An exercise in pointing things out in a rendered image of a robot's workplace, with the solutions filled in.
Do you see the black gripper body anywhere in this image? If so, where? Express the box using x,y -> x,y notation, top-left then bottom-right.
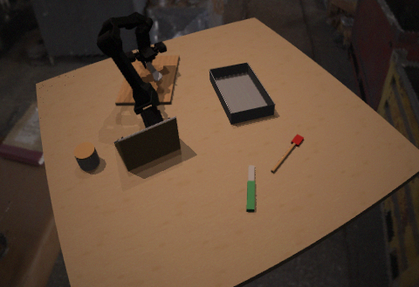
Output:
125,39 -> 167,63

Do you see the dark grey cylindrical container with tan lid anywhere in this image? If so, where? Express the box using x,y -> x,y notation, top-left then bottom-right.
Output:
74,141 -> 100,171

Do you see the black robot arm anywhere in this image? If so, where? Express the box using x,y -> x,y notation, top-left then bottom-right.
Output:
97,12 -> 163,128

